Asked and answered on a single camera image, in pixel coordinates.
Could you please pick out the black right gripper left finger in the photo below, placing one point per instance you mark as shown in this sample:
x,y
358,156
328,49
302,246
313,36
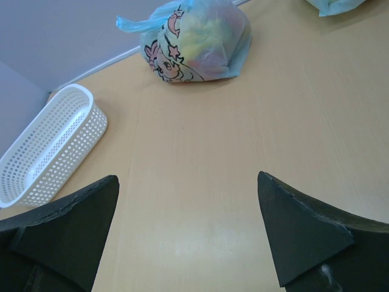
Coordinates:
x,y
58,246

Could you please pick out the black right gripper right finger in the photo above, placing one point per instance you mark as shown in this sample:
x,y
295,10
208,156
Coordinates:
x,y
318,247

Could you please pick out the blue cartoon-print plastic bag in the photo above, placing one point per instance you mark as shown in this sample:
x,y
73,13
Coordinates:
x,y
193,41

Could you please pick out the blue tied plastic bag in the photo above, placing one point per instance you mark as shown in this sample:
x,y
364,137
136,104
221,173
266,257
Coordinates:
x,y
334,7

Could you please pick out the white perforated plastic basket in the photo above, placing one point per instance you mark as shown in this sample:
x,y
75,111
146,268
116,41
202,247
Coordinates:
x,y
50,149

